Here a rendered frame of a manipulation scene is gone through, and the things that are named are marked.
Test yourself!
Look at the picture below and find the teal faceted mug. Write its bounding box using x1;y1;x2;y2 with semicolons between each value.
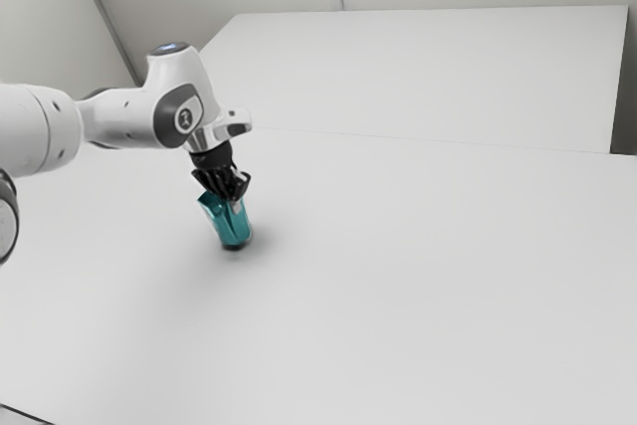
196;190;254;250

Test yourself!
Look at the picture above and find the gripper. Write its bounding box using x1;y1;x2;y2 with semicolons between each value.
188;141;253;216

